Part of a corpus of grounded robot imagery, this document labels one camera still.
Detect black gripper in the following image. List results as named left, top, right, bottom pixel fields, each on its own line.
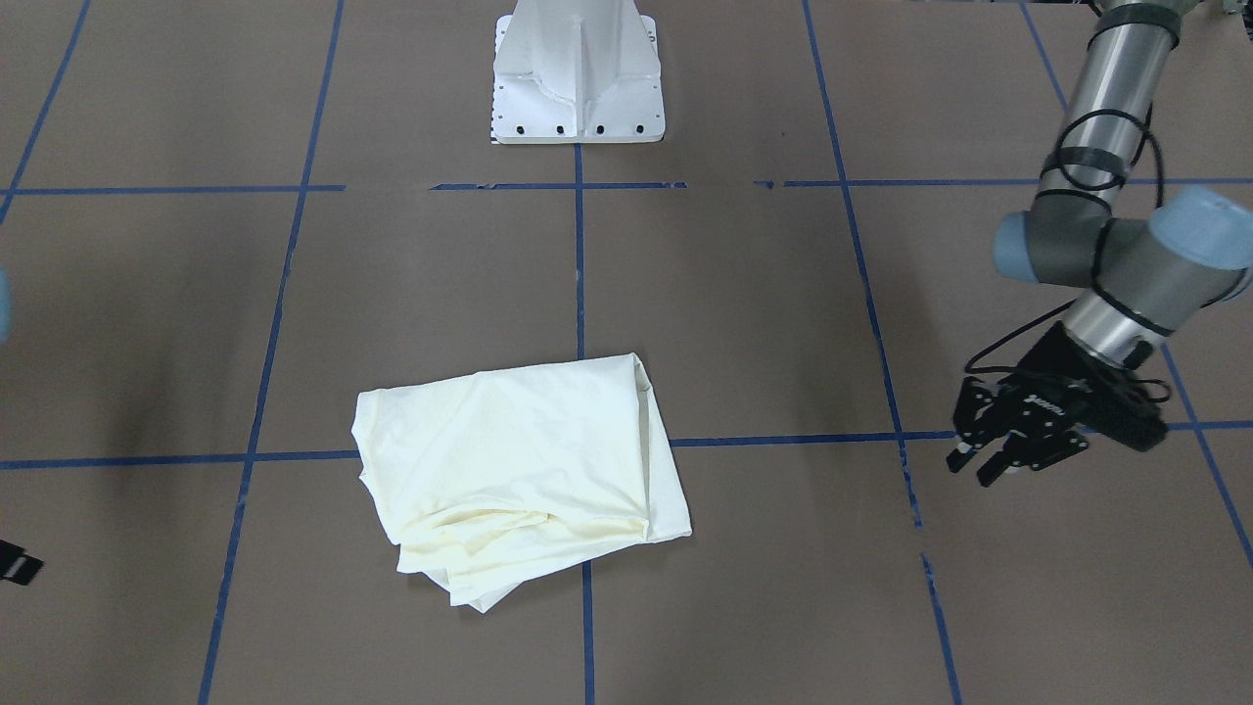
left=946, top=321, right=1136, bottom=488

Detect cream long-sleeve cat shirt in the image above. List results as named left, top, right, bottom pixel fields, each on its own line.
left=350, top=353, right=693, bottom=614

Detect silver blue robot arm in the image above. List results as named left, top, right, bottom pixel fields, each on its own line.
left=946, top=1, right=1250, bottom=487

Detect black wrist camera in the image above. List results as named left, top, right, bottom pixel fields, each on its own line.
left=1075, top=388, right=1169, bottom=452

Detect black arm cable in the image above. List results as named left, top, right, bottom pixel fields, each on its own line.
left=964, top=103, right=1177, bottom=407

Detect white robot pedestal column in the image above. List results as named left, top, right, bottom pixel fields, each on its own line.
left=489, top=1, right=667, bottom=147

